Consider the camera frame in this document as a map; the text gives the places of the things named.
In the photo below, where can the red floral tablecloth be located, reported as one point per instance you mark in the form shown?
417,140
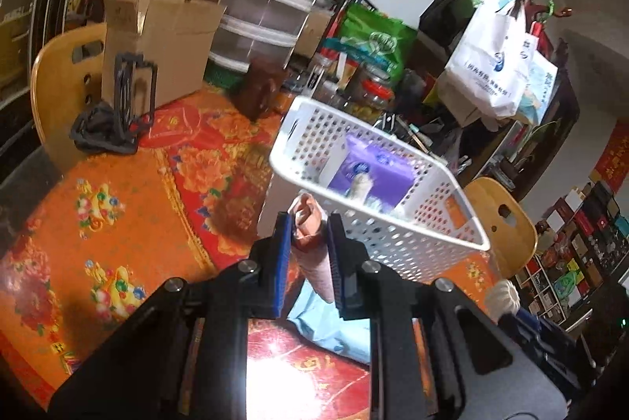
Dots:
82,248

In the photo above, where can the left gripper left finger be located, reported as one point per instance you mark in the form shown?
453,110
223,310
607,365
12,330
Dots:
183,353

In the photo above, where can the white tote bag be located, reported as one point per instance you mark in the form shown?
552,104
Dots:
490,65

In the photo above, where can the light blue tote bag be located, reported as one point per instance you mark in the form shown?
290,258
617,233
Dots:
538,92

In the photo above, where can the right wooden chair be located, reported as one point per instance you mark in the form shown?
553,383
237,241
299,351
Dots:
512,235

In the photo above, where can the white perforated plastic basket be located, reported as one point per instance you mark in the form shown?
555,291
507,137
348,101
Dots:
405,206

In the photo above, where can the plush doll striped clothes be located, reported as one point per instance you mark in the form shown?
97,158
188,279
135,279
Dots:
379,197

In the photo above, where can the black phone stand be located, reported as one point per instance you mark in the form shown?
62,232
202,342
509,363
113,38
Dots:
114,128

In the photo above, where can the wooden chair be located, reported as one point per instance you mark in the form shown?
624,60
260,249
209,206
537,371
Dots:
66,81
512,235

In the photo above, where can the cardboard box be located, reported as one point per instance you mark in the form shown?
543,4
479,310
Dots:
175,35

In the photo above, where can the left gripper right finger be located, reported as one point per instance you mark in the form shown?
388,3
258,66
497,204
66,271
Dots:
433,353

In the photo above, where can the brown mug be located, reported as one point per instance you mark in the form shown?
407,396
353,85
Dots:
259,87

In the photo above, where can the glass pickle jar red lid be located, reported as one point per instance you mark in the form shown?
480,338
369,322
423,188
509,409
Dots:
374,94

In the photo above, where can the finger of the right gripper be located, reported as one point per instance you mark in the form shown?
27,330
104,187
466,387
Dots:
541,326

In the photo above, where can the shelf with boxes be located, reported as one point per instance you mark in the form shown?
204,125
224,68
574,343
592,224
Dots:
583,244

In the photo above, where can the light blue soft pack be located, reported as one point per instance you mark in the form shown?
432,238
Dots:
320,323

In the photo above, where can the purple tissue pack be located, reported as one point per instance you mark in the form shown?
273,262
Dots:
352,155

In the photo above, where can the white ridged soft ball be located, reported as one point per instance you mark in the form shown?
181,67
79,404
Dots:
502,299

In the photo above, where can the green shopping bag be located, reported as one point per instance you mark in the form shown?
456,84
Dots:
387,41

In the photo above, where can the left wooden chair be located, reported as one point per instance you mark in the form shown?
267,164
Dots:
66,81

